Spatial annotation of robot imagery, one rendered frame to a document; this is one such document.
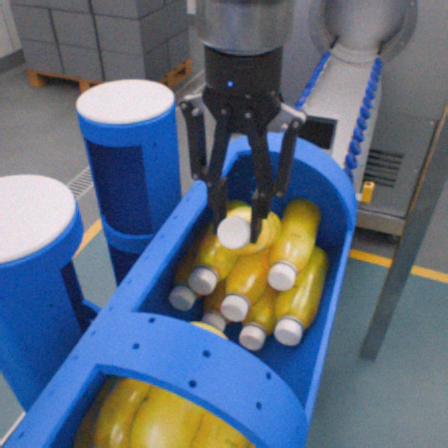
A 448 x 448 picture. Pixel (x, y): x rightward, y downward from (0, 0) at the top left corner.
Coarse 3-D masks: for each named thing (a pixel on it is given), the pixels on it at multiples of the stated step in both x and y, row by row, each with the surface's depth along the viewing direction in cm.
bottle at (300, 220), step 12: (288, 204) 78; (300, 204) 76; (312, 204) 76; (288, 216) 74; (300, 216) 73; (312, 216) 74; (288, 228) 71; (300, 228) 71; (312, 228) 73; (288, 240) 69; (300, 240) 69; (312, 240) 72; (276, 252) 68; (288, 252) 67; (300, 252) 68; (276, 264) 68; (288, 264) 67; (300, 264) 68
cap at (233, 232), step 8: (224, 224) 55; (232, 224) 54; (240, 224) 54; (224, 232) 55; (232, 232) 54; (240, 232) 54; (248, 232) 54; (224, 240) 55; (232, 240) 54; (240, 240) 54; (232, 248) 54
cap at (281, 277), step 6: (270, 270) 67; (276, 270) 66; (282, 270) 66; (288, 270) 66; (270, 276) 67; (276, 276) 66; (282, 276) 66; (288, 276) 65; (294, 276) 67; (270, 282) 67; (276, 282) 67; (282, 282) 67; (288, 282) 66; (276, 288) 68; (282, 288) 67; (288, 288) 67
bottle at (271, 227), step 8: (240, 208) 59; (248, 208) 59; (232, 216) 57; (240, 216) 56; (248, 216) 57; (272, 216) 66; (248, 224) 56; (264, 224) 58; (272, 224) 63; (280, 224) 69; (264, 232) 58; (272, 232) 62; (280, 232) 69; (248, 240) 56; (264, 240) 58; (272, 240) 64; (240, 248) 56; (248, 248) 57; (256, 248) 58; (264, 248) 63
